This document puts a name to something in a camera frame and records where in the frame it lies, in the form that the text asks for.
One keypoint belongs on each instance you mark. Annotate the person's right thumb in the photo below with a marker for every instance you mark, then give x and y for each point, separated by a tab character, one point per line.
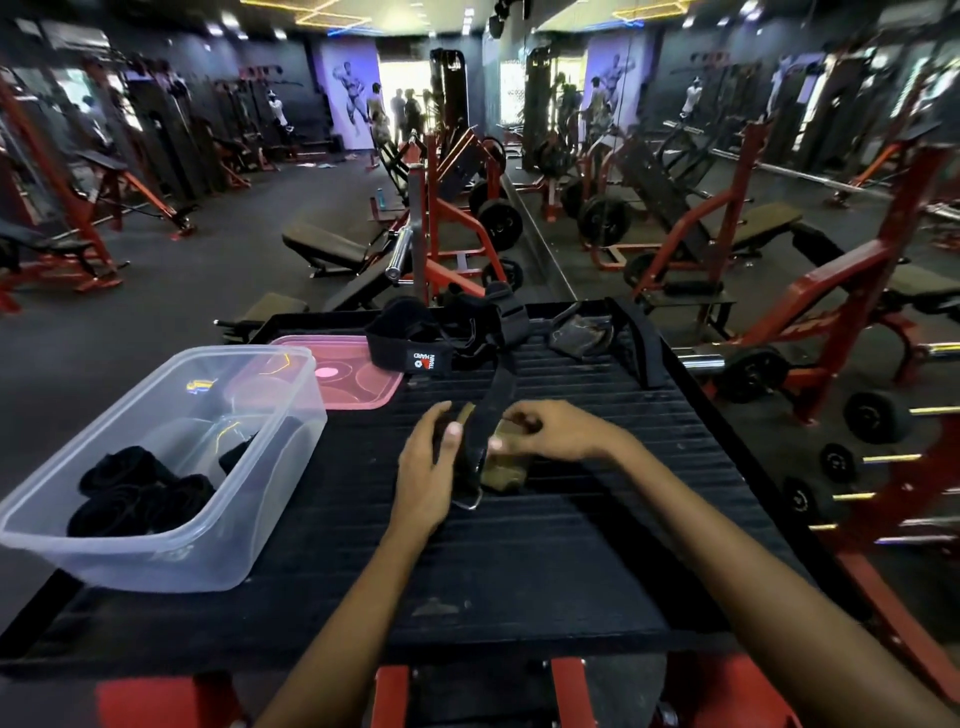
514	446

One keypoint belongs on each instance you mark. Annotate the red and black bench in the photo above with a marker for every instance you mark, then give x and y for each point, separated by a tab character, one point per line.
135	191

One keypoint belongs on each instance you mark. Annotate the person's right forearm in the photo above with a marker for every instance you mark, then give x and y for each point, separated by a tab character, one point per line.
750	585

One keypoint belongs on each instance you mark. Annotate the bodybuilder wall poster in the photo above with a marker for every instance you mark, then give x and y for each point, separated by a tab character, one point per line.
349	94

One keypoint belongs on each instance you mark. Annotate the person's left forearm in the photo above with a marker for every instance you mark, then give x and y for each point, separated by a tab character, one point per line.
360	630

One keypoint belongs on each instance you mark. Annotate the clear plastic container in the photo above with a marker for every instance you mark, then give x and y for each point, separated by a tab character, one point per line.
247	495

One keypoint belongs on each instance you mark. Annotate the olive and black grip pad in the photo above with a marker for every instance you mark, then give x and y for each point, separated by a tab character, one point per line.
581	335

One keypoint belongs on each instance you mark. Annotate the red bench press rack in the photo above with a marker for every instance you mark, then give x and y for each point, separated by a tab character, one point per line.
439	217

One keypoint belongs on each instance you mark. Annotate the person's right hand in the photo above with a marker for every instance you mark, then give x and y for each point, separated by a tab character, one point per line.
562	435

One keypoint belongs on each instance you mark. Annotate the red metal frame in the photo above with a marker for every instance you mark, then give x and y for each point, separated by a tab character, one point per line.
712	697

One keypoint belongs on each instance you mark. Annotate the red squat rack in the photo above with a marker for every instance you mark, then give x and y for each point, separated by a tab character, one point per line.
52	202

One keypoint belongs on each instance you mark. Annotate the black padded bench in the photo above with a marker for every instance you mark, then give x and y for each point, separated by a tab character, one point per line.
326	246

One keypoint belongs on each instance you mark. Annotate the person's left hand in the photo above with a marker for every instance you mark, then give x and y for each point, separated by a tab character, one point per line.
420	487

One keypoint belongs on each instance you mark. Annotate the yellow ceiling light strip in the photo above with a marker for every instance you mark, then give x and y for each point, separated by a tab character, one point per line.
322	13

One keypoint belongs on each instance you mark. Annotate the chrome barbell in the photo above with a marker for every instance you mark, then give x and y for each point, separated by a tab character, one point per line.
398	253

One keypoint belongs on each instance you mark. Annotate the black wrist wrap white label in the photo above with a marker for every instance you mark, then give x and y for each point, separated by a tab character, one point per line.
405	341

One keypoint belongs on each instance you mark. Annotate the black weight stack machine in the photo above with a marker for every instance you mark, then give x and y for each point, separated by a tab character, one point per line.
169	139

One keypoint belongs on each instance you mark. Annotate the black hanging speaker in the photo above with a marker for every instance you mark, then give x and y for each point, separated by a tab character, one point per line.
495	24

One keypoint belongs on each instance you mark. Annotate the person's left thumb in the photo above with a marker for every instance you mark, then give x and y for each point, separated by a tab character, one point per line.
454	454

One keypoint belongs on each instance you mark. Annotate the black weight plate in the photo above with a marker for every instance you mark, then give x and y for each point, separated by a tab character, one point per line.
503	274
500	223

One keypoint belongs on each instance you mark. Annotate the olive bench pad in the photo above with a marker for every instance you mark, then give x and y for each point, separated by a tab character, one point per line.
271	307

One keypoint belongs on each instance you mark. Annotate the pink plastic lid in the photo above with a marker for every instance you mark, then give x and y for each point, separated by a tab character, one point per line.
352	375

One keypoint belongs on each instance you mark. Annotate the black punching bag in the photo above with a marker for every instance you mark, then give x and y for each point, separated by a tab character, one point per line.
448	90

